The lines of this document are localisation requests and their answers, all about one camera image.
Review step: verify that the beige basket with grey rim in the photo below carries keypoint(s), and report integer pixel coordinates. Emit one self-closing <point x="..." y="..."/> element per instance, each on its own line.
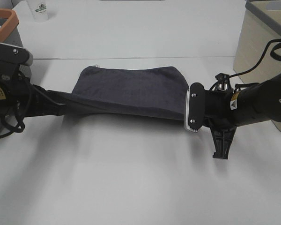
<point x="258" y="56"/>

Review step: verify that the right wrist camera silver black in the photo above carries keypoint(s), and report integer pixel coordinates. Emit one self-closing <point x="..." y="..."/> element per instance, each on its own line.
<point x="194" y="107"/>

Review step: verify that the dark grey towel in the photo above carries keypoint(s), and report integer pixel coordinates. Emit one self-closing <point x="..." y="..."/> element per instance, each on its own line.
<point x="156" y="92"/>

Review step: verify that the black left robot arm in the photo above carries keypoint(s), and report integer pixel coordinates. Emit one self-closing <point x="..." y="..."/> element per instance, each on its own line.
<point x="10" y="119"/>

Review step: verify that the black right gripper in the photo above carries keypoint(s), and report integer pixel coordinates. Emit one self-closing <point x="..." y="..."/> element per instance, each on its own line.
<point x="216" y="115"/>

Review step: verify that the white paper cup green logo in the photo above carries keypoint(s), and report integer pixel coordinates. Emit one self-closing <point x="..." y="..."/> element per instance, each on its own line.
<point x="38" y="10"/>

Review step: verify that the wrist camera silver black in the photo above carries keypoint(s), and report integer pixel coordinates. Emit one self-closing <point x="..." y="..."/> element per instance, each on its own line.
<point x="194" y="107"/>
<point x="11" y="68"/>

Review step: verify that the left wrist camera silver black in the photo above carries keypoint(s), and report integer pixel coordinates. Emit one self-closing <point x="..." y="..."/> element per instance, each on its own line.
<point x="11" y="68"/>

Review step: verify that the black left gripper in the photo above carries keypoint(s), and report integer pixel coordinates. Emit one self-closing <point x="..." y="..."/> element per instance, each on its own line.
<point x="36" y="101"/>

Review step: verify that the grey perforated basket orange rim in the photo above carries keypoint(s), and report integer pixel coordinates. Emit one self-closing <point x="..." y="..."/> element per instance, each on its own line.
<point x="9" y="34"/>

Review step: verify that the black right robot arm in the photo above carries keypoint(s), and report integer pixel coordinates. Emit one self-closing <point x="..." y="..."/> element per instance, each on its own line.
<point x="256" y="103"/>

